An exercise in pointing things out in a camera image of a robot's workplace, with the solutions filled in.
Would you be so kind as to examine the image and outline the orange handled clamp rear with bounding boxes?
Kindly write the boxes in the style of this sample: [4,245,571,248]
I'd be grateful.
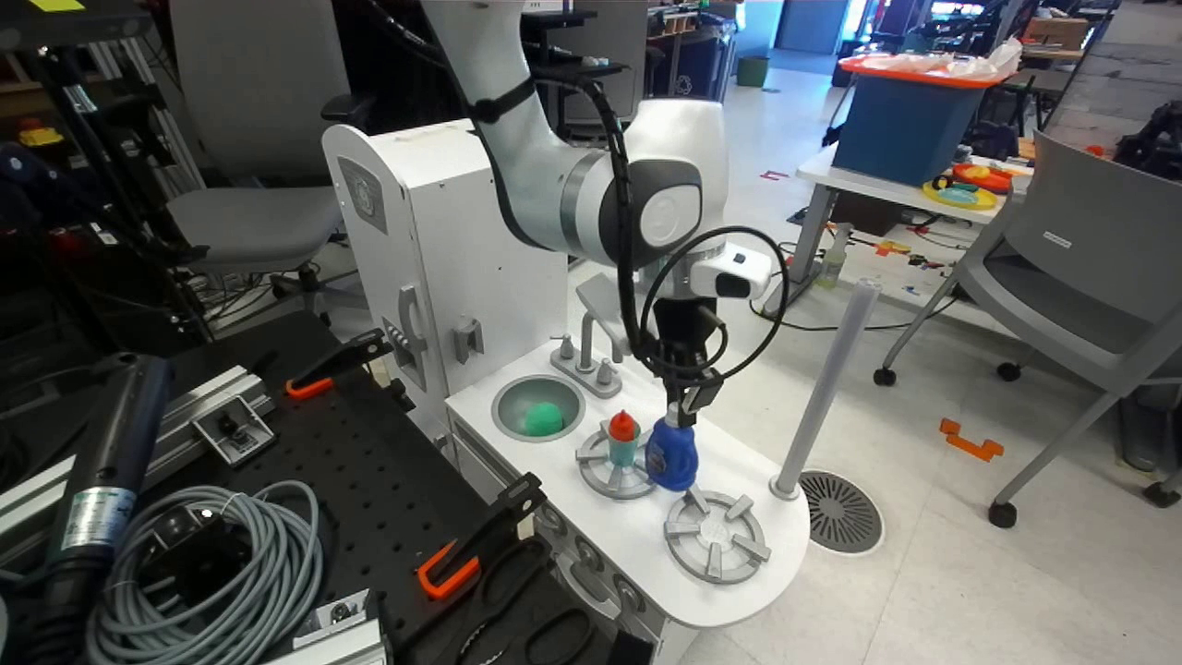
[283,328,390,402]

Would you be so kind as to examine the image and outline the teal bottle with orange cap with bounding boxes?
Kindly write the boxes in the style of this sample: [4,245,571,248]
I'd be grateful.
[606,410,640,468]

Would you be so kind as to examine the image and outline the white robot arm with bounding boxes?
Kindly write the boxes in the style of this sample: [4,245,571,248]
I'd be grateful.
[423,0,726,425]

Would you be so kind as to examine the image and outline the black perforated board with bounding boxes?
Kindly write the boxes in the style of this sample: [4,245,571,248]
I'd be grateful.
[179,313,610,665]

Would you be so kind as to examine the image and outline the grey burner grate far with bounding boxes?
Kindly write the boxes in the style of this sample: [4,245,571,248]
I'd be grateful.
[662,493,771,588]

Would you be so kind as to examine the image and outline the blue bottle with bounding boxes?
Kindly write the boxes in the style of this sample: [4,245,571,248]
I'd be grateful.
[647,420,699,493]

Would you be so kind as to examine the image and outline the grey burner grate near sink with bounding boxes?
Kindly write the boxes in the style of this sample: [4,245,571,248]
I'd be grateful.
[574,434,652,503]

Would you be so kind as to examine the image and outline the orange handled clamp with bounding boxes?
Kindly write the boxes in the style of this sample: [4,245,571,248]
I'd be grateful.
[412,468,550,605]
[283,328,390,402]

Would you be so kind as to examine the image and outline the colourful toys on table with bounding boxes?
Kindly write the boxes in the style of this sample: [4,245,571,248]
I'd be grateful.
[923,164,1012,211]

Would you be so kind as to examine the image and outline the green toy in sink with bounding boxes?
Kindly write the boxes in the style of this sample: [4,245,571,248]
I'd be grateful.
[517,398,566,435]

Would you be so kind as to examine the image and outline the grey vertical pole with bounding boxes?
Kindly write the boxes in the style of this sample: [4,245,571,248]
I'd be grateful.
[769,290,874,503]

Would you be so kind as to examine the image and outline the coiled grey cable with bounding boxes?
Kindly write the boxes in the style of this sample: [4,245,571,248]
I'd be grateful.
[82,476,328,665]

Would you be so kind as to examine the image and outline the grey toy faucet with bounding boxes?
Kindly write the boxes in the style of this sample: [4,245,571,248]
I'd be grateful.
[550,313,625,398]

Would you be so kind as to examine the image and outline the orange handled clamp front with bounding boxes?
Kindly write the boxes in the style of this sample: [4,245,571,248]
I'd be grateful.
[412,468,550,605]

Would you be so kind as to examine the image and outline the round floor drain grate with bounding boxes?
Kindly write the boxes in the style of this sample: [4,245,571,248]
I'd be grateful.
[802,468,882,556]

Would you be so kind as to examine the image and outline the white side table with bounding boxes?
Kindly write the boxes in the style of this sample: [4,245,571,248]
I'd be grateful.
[790,158,992,295]

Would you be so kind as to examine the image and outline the white toy kitchen set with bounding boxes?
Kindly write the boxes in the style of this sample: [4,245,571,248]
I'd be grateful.
[321,121,808,628]

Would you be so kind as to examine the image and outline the grey office chair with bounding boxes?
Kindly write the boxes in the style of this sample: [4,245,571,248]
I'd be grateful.
[871,138,1182,527]

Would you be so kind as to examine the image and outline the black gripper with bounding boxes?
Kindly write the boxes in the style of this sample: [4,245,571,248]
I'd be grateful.
[652,295,723,428]

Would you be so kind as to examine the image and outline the aluminium extrusion rail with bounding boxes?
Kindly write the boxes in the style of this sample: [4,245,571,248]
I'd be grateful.
[0,366,277,535]

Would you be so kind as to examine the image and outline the orange floor marker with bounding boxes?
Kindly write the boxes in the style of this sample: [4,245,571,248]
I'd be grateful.
[938,418,1004,462]

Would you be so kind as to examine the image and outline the blue storage bin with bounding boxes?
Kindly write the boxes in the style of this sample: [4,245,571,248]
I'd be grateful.
[833,58,998,184]

